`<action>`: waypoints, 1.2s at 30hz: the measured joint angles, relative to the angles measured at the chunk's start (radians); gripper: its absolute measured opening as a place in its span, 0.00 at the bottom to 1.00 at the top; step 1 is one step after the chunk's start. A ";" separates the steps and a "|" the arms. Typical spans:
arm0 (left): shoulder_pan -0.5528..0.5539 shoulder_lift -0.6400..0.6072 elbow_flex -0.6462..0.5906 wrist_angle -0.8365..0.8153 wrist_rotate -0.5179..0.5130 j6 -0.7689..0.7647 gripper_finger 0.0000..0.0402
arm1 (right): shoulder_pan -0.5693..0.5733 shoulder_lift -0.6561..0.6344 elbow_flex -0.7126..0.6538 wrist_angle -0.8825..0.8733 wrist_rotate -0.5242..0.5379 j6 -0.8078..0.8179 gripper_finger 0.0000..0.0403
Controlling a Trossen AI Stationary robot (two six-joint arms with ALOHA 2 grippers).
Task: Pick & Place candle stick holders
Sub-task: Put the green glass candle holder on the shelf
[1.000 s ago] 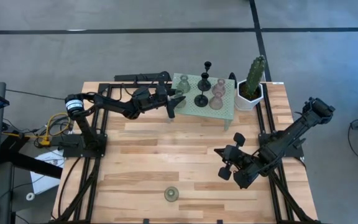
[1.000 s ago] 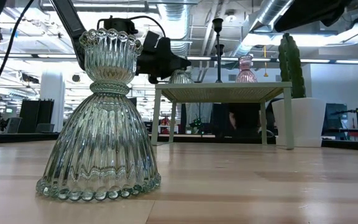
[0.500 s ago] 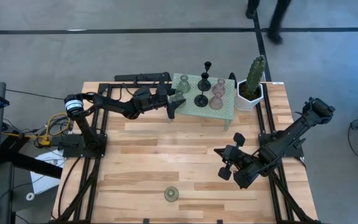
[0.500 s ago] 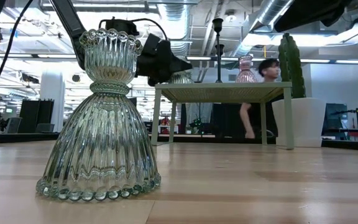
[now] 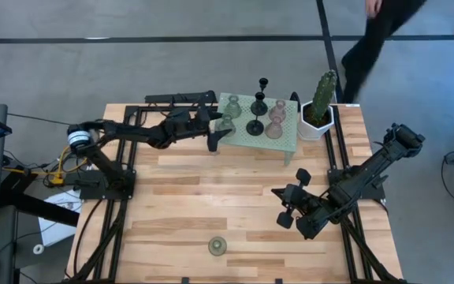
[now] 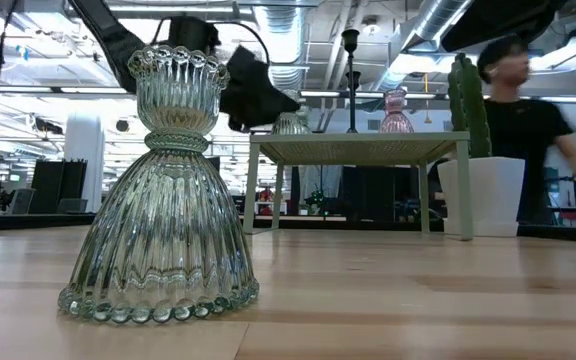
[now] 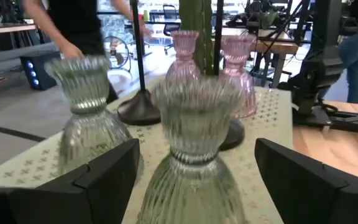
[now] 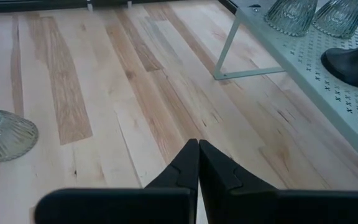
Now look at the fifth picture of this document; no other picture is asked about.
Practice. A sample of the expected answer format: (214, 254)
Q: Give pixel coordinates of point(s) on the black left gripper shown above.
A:
(189, 120)

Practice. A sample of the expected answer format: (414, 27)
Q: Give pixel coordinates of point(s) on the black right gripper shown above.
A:
(309, 213)

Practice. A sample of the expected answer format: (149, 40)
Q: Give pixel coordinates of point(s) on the pink ribbed glass candle holder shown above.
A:
(278, 112)
(274, 130)

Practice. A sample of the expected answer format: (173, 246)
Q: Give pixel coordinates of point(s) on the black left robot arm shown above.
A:
(124, 134)

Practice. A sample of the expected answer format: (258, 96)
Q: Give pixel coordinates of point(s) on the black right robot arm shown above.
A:
(369, 177)

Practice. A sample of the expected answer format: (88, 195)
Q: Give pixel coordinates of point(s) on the black mounting bar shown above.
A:
(172, 97)

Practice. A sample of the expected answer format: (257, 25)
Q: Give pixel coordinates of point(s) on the mint green perforated metal shelf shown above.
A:
(286, 138)

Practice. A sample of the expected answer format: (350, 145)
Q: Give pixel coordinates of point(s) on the white hexagonal plant pot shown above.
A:
(309, 132)

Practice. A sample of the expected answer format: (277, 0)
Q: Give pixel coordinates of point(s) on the green cactus plant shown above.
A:
(323, 94)

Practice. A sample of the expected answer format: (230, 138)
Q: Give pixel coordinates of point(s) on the person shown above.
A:
(373, 39)

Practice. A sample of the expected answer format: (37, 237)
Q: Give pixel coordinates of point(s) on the white paper sheet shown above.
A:
(59, 225)

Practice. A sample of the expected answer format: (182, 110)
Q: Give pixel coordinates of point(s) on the black stand leg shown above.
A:
(42, 207)

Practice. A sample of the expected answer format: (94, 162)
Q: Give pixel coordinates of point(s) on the white tape roll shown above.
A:
(38, 249)

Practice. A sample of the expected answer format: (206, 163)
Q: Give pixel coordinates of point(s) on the black aluminium table frame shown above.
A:
(109, 236)

